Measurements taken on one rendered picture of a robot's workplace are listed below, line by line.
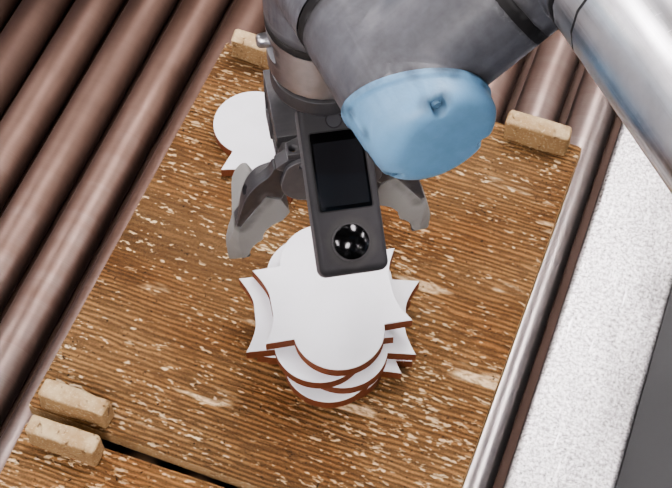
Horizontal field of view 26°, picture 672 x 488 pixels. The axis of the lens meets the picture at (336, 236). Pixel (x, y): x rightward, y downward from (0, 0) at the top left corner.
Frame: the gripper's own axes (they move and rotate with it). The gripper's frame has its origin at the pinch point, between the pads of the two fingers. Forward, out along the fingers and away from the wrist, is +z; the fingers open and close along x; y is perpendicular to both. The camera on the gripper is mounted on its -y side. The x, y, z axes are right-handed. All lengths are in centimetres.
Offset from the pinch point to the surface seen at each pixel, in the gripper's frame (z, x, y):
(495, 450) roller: 14.3, -11.3, -12.3
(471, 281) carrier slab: 12.2, -12.6, 2.3
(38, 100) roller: 13.9, 22.4, 30.1
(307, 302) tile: 6.4, 2.0, -0.5
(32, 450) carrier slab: 12.2, 25.2, -6.5
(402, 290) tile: 8.7, -6.1, 0.5
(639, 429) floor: 106, -52, 26
